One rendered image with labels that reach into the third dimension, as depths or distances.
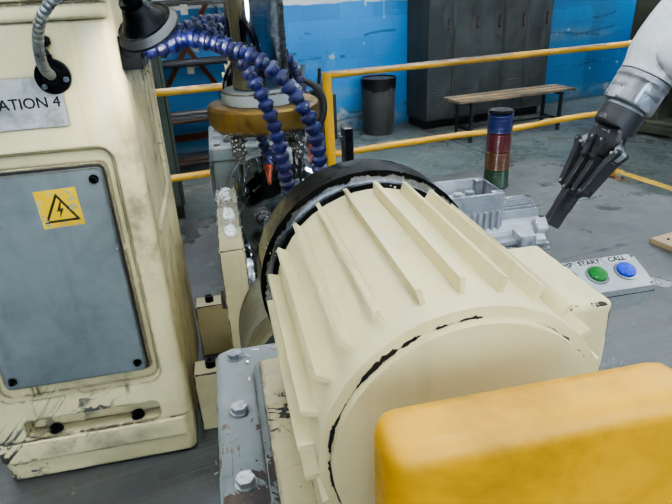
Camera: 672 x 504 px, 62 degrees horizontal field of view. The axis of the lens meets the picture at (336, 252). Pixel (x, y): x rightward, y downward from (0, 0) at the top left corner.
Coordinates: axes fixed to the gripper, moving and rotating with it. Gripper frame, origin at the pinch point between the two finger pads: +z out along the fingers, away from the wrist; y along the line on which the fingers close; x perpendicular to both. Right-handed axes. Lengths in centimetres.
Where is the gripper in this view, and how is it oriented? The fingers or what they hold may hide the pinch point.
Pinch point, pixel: (560, 208)
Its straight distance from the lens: 113.2
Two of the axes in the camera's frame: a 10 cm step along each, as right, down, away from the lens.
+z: -4.5, 8.5, 2.8
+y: 2.1, 4.1, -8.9
